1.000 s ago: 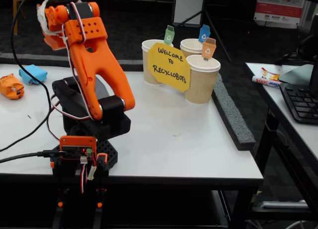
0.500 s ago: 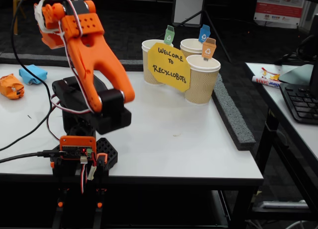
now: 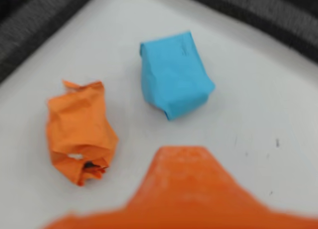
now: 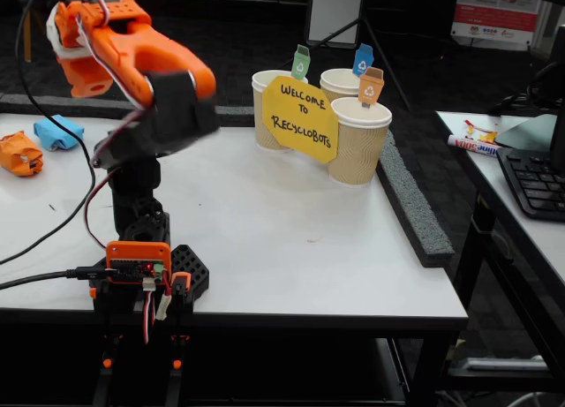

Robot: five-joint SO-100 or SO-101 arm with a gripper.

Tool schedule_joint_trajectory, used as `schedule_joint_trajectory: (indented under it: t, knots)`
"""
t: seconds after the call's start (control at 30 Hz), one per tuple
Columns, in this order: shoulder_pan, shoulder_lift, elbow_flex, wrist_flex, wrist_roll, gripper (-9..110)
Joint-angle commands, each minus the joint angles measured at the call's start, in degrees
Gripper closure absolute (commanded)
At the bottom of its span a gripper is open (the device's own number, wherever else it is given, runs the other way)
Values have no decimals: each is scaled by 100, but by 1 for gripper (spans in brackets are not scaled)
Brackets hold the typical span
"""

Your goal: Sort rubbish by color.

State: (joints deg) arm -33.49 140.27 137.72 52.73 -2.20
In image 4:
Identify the red yellow candy wrapper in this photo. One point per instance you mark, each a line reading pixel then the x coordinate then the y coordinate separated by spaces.
pixel 485 137

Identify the green recycling bin label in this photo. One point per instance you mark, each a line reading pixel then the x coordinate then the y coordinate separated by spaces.
pixel 301 66

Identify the black tripod stand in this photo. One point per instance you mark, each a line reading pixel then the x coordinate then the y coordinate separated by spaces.
pixel 384 58

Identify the black keyboard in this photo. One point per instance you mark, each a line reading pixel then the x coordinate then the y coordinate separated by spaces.
pixel 534 186

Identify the white standing panel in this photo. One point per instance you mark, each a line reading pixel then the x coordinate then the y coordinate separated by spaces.
pixel 331 14

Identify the orange crumpled paper wad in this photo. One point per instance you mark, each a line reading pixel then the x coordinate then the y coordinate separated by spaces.
pixel 20 155

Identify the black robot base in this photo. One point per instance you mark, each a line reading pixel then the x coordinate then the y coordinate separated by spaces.
pixel 190 266

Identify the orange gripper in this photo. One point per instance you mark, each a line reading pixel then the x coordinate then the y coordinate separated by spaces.
pixel 86 77

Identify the paper cup with orange label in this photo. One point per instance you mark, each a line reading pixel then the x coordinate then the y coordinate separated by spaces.
pixel 359 151

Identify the paper cup with blue label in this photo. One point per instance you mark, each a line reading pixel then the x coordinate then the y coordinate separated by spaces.
pixel 337 85

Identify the red white poster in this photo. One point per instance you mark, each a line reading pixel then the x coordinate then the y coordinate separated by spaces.
pixel 494 18

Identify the white power connector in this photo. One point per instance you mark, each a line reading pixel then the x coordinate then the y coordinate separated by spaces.
pixel 162 307

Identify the short grey foam strip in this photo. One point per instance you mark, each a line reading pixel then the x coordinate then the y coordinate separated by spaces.
pixel 234 115

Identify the yellow welcome paper sign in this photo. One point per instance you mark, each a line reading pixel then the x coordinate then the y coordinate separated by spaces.
pixel 300 129

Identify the blue paper wad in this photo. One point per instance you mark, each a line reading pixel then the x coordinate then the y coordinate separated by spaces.
pixel 62 135

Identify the orange black robot arm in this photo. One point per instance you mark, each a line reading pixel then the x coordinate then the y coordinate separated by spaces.
pixel 176 71

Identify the blue recycling bin label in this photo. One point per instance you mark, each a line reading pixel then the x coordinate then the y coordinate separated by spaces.
pixel 363 62

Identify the orange controller board housing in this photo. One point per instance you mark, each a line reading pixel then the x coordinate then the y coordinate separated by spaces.
pixel 132 270

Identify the black table clamp orange knob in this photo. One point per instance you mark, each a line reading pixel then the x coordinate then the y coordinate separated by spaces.
pixel 106 362
pixel 180 281

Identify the white table black frame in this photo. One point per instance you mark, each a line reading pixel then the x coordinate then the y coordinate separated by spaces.
pixel 490 173

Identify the white power strip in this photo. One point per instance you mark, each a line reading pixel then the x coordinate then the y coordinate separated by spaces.
pixel 499 364

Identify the paper cup with green label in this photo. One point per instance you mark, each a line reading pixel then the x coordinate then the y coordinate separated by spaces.
pixel 260 115

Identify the orange recycling bin label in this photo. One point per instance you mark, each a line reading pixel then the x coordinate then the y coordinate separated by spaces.
pixel 371 89

